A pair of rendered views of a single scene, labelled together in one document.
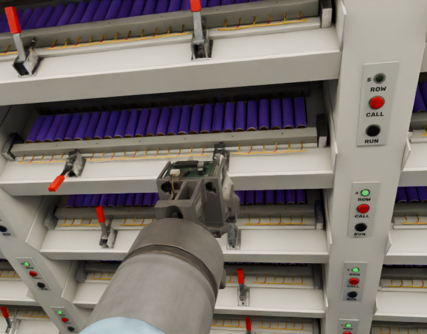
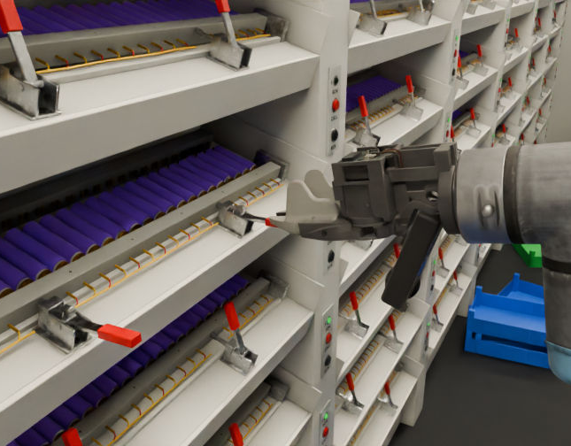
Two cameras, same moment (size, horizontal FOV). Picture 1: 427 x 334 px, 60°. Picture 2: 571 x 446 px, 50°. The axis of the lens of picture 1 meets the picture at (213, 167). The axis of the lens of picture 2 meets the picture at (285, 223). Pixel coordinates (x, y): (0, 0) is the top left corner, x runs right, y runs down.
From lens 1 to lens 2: 69 cm
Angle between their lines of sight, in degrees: 67
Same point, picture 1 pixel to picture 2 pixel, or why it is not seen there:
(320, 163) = not seen: hidden behind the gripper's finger
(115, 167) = (126, 296)
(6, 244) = not seen: outside the picture
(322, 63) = (309, 69)
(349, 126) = (323, 134)
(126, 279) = (555, 149)
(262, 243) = (263, 344)
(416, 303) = (343, 349)
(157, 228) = (479, 151)
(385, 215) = not seen: hidden behind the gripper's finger
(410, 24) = (343, 32)
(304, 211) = (262, 286)
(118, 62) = (161, 81)
